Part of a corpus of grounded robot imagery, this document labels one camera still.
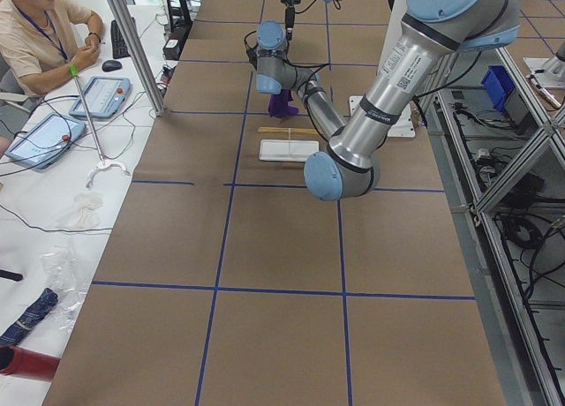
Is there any black computer mouse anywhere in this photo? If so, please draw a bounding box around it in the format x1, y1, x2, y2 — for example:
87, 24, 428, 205
102, 60, 123, 72

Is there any black keyboard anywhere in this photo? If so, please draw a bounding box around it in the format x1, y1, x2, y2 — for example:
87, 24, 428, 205
110, 19, 130, 59

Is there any seated person beige shirt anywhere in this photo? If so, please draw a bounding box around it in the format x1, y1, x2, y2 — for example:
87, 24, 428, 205
1, 0, 104, 98

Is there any white crumpled cloth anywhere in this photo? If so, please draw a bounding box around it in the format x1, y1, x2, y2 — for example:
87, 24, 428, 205
56, 193, 103, 230

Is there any clear plastic bag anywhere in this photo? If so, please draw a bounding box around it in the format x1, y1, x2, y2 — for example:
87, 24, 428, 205
41, 244, 88, 334

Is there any white towel rack base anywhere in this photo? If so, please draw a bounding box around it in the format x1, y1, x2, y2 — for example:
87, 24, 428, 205
259, 139, 320, 162

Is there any red cylinder tube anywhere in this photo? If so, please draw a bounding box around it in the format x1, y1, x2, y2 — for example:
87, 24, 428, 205
1, 345, 60, 382

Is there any blue storage bin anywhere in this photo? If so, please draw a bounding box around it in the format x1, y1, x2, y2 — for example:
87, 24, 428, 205
481, 65, 516, 113

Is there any right wooden rack rod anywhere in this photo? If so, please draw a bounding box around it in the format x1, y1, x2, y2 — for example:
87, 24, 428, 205
257, 126, 319, 135

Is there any teach pendant tablet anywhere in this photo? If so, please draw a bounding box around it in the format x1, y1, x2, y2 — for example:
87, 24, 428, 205
5, 113, 86, 169
82, 76, 132, 119

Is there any aluminium frame rack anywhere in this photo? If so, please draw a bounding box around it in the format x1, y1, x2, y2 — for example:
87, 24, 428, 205
418, 35, 564, 405

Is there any purple towel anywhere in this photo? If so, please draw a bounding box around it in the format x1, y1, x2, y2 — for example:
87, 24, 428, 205
268, 89, 298, 118

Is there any upper teach pendant tablet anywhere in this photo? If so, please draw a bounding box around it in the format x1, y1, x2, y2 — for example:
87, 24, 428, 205
82, 76, 132, 119

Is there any metal reacher grabber stick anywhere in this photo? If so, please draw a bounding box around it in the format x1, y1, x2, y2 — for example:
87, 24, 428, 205
69, 64, 131, 189

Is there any aluminium frame post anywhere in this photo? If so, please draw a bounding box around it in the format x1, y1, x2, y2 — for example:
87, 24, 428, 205
107, 0, 165, 117

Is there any folded dark blue umbrella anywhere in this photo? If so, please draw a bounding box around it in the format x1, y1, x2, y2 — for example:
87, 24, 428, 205
1, 288, 58, 346

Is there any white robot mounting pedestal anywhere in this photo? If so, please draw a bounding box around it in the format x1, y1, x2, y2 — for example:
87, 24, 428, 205
365, 0, 416, 138

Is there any lower teach pendant tablet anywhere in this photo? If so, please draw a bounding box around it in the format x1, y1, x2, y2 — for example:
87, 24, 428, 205
5, 113, 86, 169

